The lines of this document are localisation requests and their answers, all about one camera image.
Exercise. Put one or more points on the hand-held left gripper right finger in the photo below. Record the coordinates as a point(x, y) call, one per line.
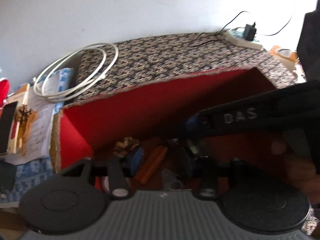
point(190, 166)

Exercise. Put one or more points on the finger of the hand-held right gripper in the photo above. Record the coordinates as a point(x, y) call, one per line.
point(193, 125)

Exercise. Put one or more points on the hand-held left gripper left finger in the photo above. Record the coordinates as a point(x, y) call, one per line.
point(135, 160)

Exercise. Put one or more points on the orange lighter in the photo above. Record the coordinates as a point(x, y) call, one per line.
point(152, 163)

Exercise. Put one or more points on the brown pine cone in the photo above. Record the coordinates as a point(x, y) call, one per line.
point(125, 145)

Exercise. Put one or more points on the clear blue correction tape dispenser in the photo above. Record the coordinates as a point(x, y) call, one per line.
point(171, 180)

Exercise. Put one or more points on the red cardboard box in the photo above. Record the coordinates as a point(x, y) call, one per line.
point(130, 110)

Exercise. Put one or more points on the person's right hand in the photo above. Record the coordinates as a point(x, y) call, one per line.
point(295, 165)

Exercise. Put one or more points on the orange packet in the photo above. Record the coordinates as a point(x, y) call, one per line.
point(283, 52)

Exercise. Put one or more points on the white power strip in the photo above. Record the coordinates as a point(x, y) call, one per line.
point(242, 40)

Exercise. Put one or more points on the dark tall object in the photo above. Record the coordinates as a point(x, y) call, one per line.
point(310, 45)

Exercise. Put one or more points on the black plug charger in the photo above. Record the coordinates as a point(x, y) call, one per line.
point(250, 32)

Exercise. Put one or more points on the white printed paper sheet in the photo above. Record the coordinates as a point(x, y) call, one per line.
point(40, 120)

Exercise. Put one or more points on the blue white patterned cloth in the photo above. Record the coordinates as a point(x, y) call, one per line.
point(27, 175)

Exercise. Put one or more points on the black smartphone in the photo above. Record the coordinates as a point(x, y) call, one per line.
point(7, 127)

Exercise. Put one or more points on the red object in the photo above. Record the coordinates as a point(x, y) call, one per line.
point(3, 90)

